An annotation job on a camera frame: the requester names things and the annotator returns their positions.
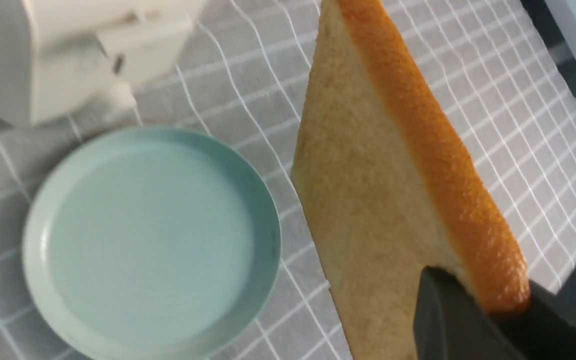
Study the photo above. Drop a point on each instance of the toast slice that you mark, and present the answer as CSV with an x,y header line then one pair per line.
x,y
388,187

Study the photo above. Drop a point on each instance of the white two-slot toaster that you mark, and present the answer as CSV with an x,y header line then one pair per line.
x,y
61,56

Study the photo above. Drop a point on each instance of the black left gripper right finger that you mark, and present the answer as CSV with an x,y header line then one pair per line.
x,y
532,324

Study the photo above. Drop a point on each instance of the grey checkered tablecloth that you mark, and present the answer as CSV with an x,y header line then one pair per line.
x,y
243,78

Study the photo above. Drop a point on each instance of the light green round plate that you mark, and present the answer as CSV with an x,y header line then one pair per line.
x,y
151,243

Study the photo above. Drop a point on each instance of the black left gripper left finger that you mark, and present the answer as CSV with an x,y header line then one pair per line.
x,y
449,325

